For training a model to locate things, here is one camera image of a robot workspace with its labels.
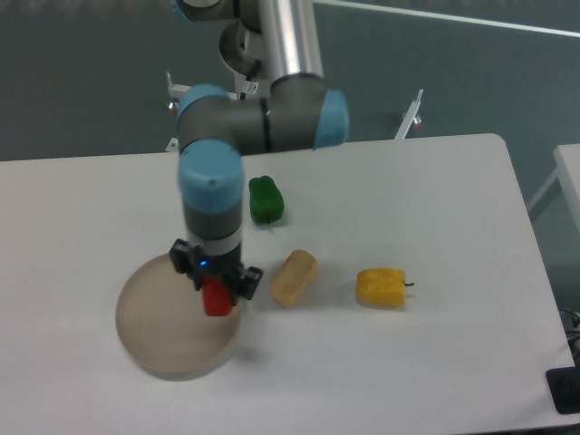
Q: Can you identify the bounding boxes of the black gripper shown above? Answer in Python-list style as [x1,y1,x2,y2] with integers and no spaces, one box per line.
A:
[169,238,263,305]

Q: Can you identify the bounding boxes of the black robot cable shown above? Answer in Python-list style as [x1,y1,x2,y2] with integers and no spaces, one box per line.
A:
[239,58,263,102]

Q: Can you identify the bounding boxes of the green toy pepper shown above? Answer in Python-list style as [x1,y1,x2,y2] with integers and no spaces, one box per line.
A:
[248,175,285,225]

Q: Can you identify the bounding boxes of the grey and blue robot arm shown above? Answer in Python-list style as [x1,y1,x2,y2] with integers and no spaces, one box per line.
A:
[169,1,350,316]

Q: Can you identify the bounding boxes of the black cables at right edge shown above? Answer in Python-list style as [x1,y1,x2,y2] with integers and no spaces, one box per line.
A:
[556,306,580,363]

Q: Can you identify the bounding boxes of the red toy pepper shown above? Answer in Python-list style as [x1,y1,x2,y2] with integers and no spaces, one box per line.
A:
[201,275,233,317]

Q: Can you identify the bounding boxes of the yellow toy pepper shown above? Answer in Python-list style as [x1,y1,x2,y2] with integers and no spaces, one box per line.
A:
[355,267,413,308]

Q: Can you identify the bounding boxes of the beige toy bread loaf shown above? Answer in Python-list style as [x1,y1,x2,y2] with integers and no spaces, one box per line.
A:
[269,249,318,308]

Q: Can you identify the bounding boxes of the beige round plate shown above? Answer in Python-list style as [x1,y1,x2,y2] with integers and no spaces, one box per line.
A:
[115,254,245,381]

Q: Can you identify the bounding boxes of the white side table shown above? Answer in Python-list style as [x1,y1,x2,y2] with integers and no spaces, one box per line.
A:
[526,143,579,227]

